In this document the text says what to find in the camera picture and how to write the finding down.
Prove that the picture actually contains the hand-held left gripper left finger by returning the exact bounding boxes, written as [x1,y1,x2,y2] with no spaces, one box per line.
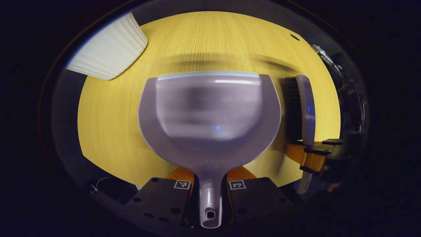
[123,167,198,231]

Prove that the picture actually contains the white ribbed garbage bin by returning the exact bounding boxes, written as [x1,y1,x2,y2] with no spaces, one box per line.
[66,13,148,81]

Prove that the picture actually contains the small lilac broom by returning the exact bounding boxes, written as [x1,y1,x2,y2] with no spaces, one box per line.
[283,75,316,195]

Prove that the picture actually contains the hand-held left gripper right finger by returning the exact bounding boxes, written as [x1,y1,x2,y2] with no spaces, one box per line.
[224,166,296,225]

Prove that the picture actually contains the small lilac dustpan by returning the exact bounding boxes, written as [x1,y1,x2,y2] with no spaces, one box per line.
[138,71,282,229]

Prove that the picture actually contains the wooden desktop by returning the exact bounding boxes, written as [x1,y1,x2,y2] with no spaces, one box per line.
[77,12,341,188]

